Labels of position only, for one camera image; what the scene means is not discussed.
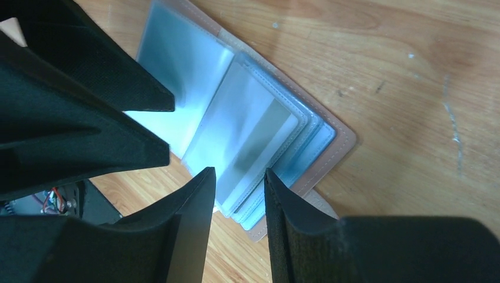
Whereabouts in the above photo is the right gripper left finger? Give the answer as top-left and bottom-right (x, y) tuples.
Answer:
(1, 167), (216, 282)

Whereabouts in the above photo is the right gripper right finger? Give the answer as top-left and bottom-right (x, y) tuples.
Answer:
(264, 169), (499, 282)

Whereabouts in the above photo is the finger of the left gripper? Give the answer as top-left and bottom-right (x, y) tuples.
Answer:
(1, 34), (170, 200)
(1, 1), (175, 112)

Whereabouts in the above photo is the silver card in sleeve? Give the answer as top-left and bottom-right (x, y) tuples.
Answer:
(216, 99), (305, 215)

